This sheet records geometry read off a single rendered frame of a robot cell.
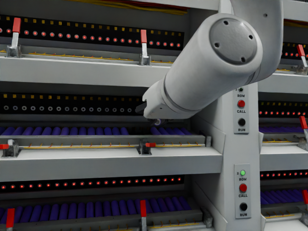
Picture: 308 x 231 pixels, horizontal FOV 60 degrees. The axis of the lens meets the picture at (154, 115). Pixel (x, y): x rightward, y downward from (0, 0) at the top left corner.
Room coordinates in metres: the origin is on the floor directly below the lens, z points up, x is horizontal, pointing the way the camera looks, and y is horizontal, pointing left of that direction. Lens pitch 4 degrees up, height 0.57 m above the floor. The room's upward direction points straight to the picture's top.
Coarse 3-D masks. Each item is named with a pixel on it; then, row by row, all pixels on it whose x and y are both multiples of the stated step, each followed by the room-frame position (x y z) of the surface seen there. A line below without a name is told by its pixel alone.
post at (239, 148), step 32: (224, 0) 0.62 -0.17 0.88; (192, 32) 0.78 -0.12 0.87; (224, 96) 0.61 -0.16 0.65; (256, 96) 0.64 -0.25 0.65; (224, 128) 0.61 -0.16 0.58; (256, 128) 0.63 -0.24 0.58; (224, 160) 0.61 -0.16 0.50; (256, 160) 0.63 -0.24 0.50; (192, 192) 0.79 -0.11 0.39; (224, 192) 0.61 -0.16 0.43; (256, 192) 0.63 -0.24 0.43; (256, 224) 0.63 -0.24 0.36
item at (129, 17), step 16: (0, 0) 0.68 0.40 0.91; (16, 0) 0.69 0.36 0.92; (32, 0) 0.70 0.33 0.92; (48, 0) 0.71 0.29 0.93; (64, 0) 0.72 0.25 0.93; (32, 16) 0.70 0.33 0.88; (48, 16) 0.71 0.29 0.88; (64, 16) 0.72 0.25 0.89; (80, 16) 0.73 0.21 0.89; (96, 16) 0.74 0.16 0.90; (112, 16) 0.75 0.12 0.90; (128, 16) 0.76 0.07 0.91; (144, 16) 0.77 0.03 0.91; (160, 16) 0.78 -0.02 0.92; (176, 16) 0.80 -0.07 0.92; (288, 32) 0.90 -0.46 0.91; (304, 32) 0.91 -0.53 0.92; (272, 96) 0.88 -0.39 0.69; (288, 96) 0.89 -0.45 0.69; (304, 96) 0.91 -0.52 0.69; (128, 192) 0.76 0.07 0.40
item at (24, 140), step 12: (24, 144) 0.56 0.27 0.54; (36, 144) 0.56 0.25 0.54; (48, 144) 0.57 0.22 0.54; (60, 144) 0.58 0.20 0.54; (72, 144) 0.57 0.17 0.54; (84, 144) 0.59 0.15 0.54; (96, 144) 0.59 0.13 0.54; (108, 144) 0.60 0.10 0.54; (120, 144) 0.60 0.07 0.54; (132, 144) 0.61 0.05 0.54
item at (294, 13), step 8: (288, 0) 0.66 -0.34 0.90; (296, 0) 0.71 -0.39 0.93; (304, 0) 0.68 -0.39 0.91; (288, 8) 0.67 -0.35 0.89; (296, 8) 0.67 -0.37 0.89; (304, 8) 0.68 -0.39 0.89; (288, 16) 0.67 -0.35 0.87; (296, 16) 0.68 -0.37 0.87; (304, 16) 0.68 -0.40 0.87; (288, 24) 0.85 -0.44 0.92; (296, 24) 0.82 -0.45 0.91; (304, 24) 0.84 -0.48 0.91
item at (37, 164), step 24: (24, 120) 0.67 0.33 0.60; (48, 120) 0.69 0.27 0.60; (72, 120) 0.70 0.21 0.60; (96, 120) 0.71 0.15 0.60; (120, 120) 0.73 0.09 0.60; (144, 120) 0.75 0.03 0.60; (216, 144) 0.64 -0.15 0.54; (0, 168) 0.51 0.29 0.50; (24, 168) 0.52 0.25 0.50; (48, 168) 0.53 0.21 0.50; (72, 168) 0.54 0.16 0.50; (96, 168) 0.55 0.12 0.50; (120, 168) 0.56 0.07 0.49; (144, 168) 0.58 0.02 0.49; (168, 168) 0.59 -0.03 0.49; (192, 168) 0.61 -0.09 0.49; (216, 168) 0.62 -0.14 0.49
